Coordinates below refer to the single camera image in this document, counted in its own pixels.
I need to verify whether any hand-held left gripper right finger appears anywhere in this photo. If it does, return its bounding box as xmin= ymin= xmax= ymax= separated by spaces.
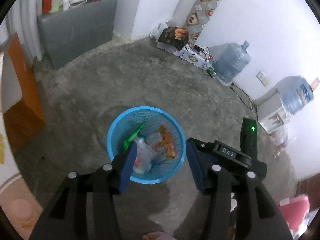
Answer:
xmin=186 ymin=137 xmax=293 ymax=240

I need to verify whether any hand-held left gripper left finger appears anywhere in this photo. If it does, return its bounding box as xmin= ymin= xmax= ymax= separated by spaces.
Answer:
xmin=29 ymin=141 xmax=138 ymax=240

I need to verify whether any blue plastic basket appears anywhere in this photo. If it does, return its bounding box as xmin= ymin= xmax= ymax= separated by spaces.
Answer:
xmin=106 ymin=106 xmax=187 ymax=184

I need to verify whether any white plastic bag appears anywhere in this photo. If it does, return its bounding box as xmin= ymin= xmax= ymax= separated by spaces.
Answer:
xmin=149 ymin=22 xmax=167 ymax=38
xmin=270 ymin=127 xmax=290 ymax=155

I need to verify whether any white printed box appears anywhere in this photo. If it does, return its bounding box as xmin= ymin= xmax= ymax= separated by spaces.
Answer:
xmin=253 ymin=89 xmax=292 ymax=134

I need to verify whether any blue water jug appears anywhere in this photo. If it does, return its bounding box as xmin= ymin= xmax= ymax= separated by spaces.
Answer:
xmin=277 ymin=75 xmax=314 ymax=115
xmin=215 ymin=40 xmax=252 ymax=83

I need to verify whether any person's foot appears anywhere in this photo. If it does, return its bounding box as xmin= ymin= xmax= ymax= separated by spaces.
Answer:
xmin=142 ymin=231 xmax=175 ymax=240

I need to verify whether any brown wooden furniture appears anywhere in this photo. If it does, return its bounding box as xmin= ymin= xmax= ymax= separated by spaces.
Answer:
xmin=296 ymin=172 xmax=320 ymax=198

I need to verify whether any pink fluffy cloth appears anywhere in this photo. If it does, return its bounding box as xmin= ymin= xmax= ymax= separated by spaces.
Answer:
xmin=277 ymin=195 xmax=310 ymax=235

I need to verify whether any white printed carton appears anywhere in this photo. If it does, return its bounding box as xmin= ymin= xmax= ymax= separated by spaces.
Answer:
xmin=157 ymin=41 xmax=218 ymax=70

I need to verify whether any orange wooden table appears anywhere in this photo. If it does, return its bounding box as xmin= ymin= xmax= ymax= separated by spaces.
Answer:
xmin=4 ymin=34 xmax=47 ymax=153

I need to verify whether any black snack box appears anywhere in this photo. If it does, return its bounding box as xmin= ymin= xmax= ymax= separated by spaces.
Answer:
xmin=158 ymin=27 xmax=190 ymax=51

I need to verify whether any rolled patterned sheet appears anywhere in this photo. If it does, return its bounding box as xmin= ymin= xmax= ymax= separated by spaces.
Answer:
xmin=185 ymin=0 xmax=227 ymax=45

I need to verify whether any grey cabinet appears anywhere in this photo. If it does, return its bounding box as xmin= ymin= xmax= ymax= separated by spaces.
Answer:
xmin=37 ymin=0 xmax=118 ymax=70

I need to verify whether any grey curtain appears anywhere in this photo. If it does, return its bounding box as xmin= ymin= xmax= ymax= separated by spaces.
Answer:
xmin=5 ymin=0 xmax=44 ymax=63

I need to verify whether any red thermos bottle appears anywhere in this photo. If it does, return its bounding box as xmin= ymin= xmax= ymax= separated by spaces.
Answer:
xmin=41 ymin=0 xmax=53 ymax=15

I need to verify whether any black power cable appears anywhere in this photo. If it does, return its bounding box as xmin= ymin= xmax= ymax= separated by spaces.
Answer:
xmin=230 ymin=82 xmax=258 ymax=117

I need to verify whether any wall socket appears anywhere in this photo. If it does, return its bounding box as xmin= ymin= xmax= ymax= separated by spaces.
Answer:
xmin=256 ymin=71 xmax=269 ymax=87

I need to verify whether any black charger cable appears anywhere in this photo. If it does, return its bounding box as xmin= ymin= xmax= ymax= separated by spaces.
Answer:
xmin=182 ymin=44 xmax=218 ymax=78

